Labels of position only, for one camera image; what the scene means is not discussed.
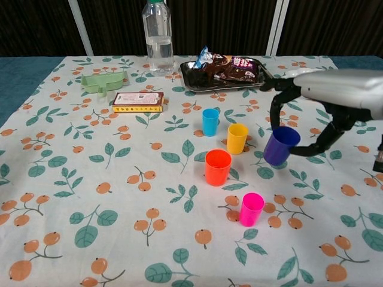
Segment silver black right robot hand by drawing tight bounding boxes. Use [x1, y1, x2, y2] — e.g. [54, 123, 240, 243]
[259, 69, 383, 158]

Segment dark blue plastic cup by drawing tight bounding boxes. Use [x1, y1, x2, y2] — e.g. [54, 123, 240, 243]
[263, 126, 301, 167]

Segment yellow plastic cup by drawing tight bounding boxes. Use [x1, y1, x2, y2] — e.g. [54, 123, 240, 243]
[226, 123, 249, 155]

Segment light blue plastic cup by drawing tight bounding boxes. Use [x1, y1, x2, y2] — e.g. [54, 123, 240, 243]
[202, 108, 220, 138]

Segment small pink plastic cup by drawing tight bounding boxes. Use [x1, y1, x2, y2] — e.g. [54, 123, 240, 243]
[239, 192, 265, 228]

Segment large orange plastic cup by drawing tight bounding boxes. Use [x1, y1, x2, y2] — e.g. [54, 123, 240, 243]
[204, 149, 233, 187]

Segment brown snack packet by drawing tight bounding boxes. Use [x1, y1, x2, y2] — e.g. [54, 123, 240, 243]
[206, 53, 260, 84]

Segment blue white snack wrapper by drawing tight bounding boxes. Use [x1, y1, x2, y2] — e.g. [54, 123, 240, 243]
[191, 45, 217, 70]

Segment stainless steel tray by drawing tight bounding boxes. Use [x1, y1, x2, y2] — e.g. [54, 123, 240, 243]
[179, 58, 275, 93]

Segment clear plastic water bottle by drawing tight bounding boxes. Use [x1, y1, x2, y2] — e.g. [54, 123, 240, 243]
[142, 0, 175, 77]

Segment red yellow card box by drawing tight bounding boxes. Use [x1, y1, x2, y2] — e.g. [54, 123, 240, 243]
[112, 91, 165, 114]

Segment green plastic dustpan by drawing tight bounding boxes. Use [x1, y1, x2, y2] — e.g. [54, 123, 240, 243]
[81, 71, 130, 97]

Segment floral leaf fruit tablecloth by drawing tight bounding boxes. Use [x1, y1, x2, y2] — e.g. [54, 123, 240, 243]
[0, 55, 383, 287]

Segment teal table cover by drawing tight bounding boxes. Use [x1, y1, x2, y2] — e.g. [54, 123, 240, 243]
[0, 55, 383, 126]

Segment white partition frame post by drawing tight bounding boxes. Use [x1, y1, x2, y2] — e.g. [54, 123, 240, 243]
[266, 0, 290, 56]
[68, 0, 94, 56]

